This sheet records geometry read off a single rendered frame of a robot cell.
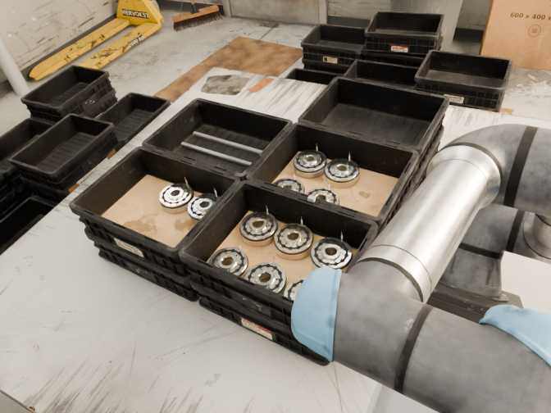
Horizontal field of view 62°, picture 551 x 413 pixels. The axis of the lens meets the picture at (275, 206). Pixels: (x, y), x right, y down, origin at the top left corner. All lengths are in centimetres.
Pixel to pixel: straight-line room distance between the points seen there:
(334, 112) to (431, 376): 138
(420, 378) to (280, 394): 79
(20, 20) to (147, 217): 336
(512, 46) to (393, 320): 348
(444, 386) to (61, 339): 116
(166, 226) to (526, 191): 96
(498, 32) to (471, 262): 283
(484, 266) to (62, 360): 106
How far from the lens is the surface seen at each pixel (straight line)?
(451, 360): 37
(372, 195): 134
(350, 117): 165
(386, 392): 76
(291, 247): 117
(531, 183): 67
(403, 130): 159
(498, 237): 109
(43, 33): 470
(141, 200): 146
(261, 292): 101
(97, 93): 281
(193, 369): 121
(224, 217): 122
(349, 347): 39
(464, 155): 64
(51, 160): 246
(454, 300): 102
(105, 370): 129
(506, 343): 38
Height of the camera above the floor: 175
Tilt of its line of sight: 44 degrees down
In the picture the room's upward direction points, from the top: 9 degrees counter-clockwise
